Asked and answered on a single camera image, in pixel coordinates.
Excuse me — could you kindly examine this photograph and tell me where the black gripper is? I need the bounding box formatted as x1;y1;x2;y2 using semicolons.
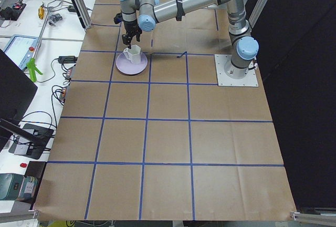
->
122;20;142;48

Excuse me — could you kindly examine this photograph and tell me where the white geometric cup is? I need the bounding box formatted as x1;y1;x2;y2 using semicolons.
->
123;45;141;65

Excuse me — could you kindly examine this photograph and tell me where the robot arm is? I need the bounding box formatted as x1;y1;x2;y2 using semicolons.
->
113;0;259;79

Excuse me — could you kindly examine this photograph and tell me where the lilac plate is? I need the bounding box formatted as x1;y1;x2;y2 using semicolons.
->
116;53;148;75

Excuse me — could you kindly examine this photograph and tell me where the black power adapter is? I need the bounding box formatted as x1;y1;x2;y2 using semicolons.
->
58;56;78;64

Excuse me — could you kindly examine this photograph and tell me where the long reacher grabber tool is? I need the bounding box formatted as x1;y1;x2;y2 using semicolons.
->
26;4;51;82

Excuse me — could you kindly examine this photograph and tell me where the blue teach pendant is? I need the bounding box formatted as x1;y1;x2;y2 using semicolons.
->
3;35;38;71

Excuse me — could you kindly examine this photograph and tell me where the black monitor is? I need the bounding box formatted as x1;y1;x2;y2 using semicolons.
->
0;49;39;152

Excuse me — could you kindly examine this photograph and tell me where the green device box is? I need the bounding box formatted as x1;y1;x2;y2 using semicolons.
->
1;173;25;200

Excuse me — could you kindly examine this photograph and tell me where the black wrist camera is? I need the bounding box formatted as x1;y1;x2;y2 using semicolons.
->
113;12;123;25

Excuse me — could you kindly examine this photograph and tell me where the yellow handled tool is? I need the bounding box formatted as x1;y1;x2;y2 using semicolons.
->
38;6;45;19

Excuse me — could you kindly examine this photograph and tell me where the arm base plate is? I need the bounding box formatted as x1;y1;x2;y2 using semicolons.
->
214;54;259;87

